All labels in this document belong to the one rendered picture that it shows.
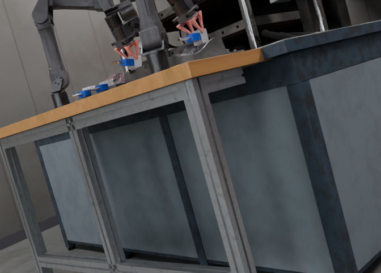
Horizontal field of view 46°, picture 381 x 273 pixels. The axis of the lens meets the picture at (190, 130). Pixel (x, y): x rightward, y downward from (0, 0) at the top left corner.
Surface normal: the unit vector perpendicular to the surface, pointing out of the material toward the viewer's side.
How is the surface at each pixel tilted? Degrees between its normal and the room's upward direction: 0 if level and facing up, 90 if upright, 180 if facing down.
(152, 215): 90
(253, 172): 90
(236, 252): 90
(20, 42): 90
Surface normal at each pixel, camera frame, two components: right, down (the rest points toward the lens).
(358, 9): -0.66, 0.23
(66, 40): 0.71, -0.14
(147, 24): -0.33, 0.10
